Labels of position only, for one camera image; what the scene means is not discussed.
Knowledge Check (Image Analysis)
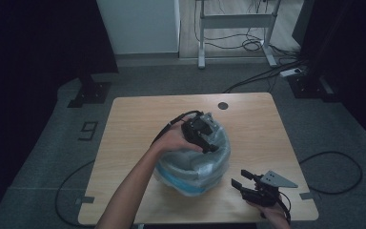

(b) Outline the person's left hand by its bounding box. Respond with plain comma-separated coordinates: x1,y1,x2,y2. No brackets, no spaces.
152,115,204,156

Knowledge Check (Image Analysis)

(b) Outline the white cabinet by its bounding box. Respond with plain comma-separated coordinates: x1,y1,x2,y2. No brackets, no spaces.
96,0,181,55

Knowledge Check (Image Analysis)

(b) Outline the black looped floor cable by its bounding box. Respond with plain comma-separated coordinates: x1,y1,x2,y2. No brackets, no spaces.
54,159,96,228
298,150,363,196

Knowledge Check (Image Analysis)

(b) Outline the person's right hand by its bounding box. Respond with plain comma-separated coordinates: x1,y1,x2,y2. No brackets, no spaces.
247,197,292,229

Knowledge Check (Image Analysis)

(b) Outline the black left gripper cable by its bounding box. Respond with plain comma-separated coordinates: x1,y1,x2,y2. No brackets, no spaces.
152,110,205,146

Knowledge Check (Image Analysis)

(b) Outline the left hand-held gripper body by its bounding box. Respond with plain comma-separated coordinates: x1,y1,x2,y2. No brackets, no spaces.
180,112,220,149

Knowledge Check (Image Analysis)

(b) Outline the black curtain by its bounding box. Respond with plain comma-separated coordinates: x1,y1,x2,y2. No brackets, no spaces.
294,0,366,151
0,0,119,135

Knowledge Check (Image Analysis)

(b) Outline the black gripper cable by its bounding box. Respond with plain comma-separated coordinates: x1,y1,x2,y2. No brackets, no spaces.
152,110,205,146
278,192,293,224

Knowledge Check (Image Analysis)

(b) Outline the white power strip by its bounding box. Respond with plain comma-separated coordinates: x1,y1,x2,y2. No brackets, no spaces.
279,67,303,78

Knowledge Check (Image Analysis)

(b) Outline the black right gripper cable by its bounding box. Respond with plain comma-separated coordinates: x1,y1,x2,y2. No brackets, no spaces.
278,192,293,224

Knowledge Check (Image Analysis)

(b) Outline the black power strip cable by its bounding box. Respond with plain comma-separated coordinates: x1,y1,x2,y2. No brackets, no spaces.
223,59,303,94

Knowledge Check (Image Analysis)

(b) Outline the white plastic bag blue edge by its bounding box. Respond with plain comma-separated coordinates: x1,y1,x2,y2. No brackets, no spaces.
153,118,232,197

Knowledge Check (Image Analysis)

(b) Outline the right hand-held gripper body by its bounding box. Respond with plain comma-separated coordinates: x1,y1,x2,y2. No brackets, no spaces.
239,170,299,208

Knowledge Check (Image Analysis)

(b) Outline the white metal desk frame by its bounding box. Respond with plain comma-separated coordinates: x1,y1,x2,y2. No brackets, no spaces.
196,0,282,70

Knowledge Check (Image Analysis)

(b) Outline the tangle of black floor cables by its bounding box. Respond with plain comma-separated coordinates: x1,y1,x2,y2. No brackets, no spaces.
202,28,265,52

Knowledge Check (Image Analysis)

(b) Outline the black square stand base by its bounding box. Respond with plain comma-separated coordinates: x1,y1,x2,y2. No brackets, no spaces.
67,81,112,109
286,73,336,100

